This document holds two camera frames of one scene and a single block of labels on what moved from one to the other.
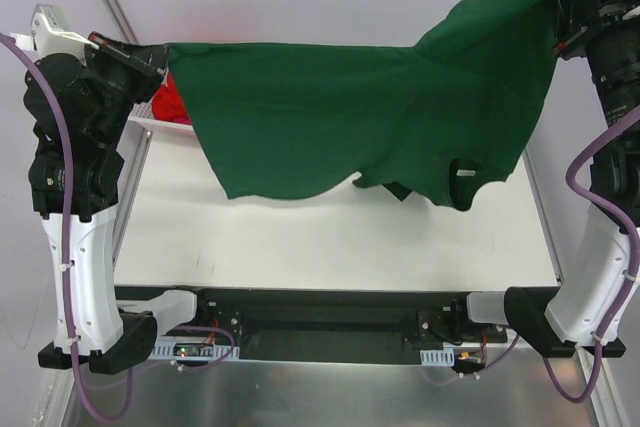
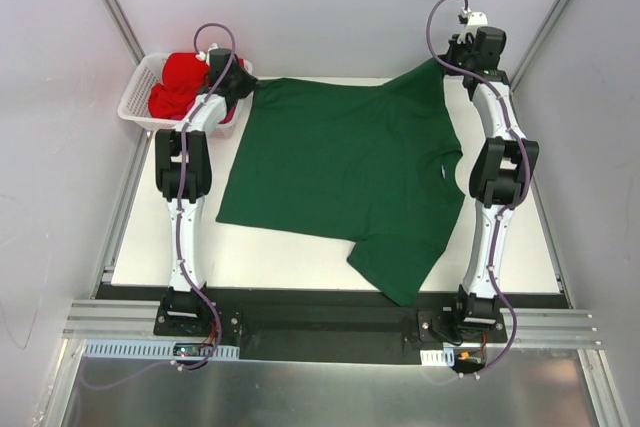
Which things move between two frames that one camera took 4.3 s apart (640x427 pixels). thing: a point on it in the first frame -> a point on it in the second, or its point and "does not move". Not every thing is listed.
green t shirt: [448, 115] -> [359, 162]
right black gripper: [587, 14] -> [451, 61]
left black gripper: [122, 55] -> [244, 82]
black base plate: [306, 325] does not move
